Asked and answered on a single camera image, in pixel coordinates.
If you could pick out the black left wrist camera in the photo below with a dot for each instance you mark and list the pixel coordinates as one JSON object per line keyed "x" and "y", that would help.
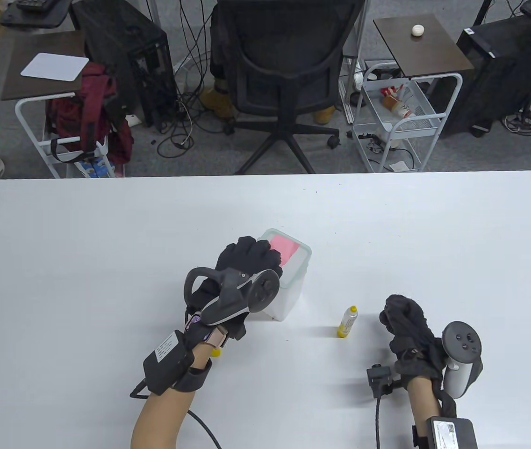
{"x": 237, "y": 331}

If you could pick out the person's left forearm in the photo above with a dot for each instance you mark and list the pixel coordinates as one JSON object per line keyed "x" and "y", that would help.
{"x": 158, "y": 421}

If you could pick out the yellow glue cap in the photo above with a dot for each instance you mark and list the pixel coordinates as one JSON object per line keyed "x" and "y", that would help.
{"x": 215, "y": 352}

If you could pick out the black office chair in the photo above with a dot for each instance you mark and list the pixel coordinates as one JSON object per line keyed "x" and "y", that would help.
{"x": 289, "y": 51}

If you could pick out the black keyboard tray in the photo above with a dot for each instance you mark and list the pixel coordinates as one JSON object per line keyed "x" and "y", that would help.
{"x": 36, "y": 18}

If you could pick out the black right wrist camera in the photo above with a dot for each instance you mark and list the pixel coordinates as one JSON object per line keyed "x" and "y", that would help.
{"x": 379, "y": 376}

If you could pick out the small white ball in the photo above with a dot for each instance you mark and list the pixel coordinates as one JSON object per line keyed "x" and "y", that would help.
{"x": 418, "y": 30}

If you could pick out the grey left hand controller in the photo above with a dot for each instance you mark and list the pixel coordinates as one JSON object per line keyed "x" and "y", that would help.
{"x": 233, "y": 299}

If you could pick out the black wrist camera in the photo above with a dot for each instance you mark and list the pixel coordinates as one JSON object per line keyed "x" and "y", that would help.
{"x": 237, "y": 331}
{"x": 379, "y": 376}

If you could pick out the grey hand controller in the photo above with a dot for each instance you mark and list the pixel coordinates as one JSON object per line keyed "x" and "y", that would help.
{"x": 233, "y": 299}
{"x": 462, "y": 341}

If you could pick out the black box on right forearm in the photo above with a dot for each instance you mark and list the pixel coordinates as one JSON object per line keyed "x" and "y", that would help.
{"x": 452, "y": 435}

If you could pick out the pink wrist watch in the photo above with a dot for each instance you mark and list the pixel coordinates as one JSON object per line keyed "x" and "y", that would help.
{"x": 216, "y": 336}

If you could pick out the liquid glue bottle yellow base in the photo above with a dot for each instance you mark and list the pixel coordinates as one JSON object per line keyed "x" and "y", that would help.
{"x": 347, "y": 322}

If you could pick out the clear plastic container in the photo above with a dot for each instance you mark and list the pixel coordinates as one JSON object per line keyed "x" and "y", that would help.
{"x": 293, "y": 290}

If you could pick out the red backpack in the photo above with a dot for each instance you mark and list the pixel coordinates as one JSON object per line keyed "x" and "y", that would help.
{"x": 92, "y": 103}

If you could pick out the black computer tower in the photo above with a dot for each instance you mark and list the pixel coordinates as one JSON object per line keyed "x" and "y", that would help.
{"x": 120, "y": 37}
{"x": 504, "y": 65}

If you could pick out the blue box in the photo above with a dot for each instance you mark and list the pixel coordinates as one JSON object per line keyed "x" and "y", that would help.
{"x": 95, "y": 168}

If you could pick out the black box on left forearm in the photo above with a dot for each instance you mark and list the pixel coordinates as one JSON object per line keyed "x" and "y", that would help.
{"x": 167, "y": 360}

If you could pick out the grey right hand controller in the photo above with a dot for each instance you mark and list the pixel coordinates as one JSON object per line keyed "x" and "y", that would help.
{"x": 462, "y": 341}

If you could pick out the pink card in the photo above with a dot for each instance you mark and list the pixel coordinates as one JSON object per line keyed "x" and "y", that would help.
{"x": 286, "y": 250}

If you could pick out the black keyboard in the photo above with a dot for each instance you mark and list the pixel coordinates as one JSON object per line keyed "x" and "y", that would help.
{"x": 34, "y": 3}

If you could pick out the white cart with brown top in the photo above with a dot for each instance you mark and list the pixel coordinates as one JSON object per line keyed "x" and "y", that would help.
{"x": 424, "y": 51}
{"x": 36, "y": 89}

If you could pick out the person's left hand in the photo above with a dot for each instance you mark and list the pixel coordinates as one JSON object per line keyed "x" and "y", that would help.
{"x": 247, "y": 255}

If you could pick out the red white snack packet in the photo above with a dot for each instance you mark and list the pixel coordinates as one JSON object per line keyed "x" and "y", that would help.
{"x": 403, "y": 105}

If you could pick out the white mouse pad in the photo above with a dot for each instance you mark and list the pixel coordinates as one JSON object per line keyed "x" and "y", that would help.
{"x": 55, "y": 66}

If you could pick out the aluminium post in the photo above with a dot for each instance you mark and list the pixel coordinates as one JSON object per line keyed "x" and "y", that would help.
{"x": 357, "y": 65}

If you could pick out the person's right hand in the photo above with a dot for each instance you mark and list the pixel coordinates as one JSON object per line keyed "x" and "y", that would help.
{"x": 410, "y": 327}

